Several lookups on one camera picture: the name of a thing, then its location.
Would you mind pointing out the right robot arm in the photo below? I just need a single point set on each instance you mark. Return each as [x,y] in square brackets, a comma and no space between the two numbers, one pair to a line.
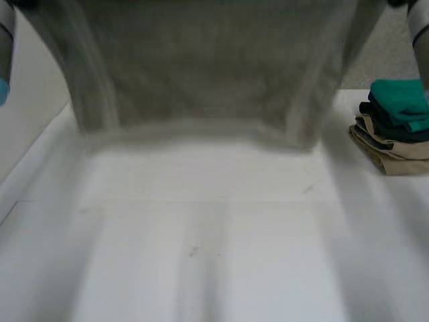
[419,30]

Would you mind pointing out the teal towel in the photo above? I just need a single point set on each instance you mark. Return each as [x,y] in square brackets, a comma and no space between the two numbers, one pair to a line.
[399,100]

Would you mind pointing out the beige shorts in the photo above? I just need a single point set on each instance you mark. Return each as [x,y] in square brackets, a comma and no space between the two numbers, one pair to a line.
[399,161]

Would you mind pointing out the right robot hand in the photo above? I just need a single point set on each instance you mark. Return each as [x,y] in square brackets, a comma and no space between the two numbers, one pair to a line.
[399,2]

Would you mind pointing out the dark blue cloth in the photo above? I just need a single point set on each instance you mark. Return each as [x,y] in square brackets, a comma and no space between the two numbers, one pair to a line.
[385,125]

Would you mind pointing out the grey towel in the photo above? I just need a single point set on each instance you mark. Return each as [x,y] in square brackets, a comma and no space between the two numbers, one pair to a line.
[201,73]

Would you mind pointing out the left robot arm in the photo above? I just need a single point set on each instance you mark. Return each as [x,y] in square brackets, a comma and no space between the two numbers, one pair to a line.
[4,50]

